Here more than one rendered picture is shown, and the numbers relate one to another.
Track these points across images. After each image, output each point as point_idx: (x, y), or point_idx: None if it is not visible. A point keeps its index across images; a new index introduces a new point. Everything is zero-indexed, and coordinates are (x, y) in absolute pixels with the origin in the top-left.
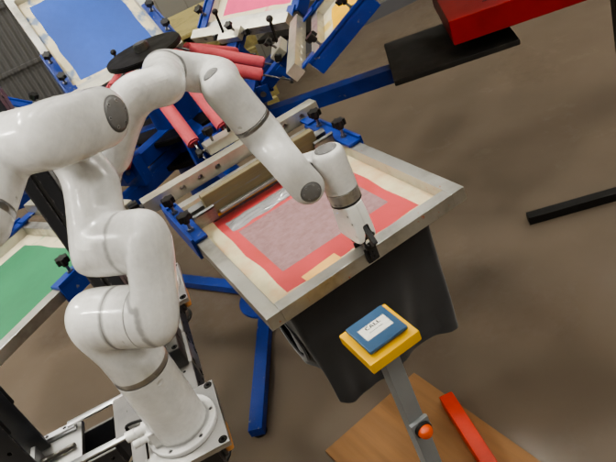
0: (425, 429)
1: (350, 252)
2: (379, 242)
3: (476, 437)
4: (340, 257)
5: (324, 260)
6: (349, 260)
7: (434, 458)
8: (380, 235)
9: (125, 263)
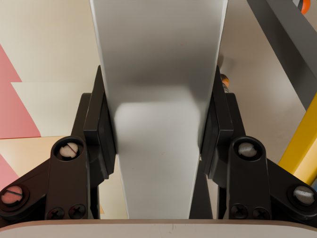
0: (306, 10)
1: (127, 180)
2: (204, 76)
3: None
4: (39, 138)
5: (19, 169)
6: (176, 198)
7: None
8: (139, 20)
9: None
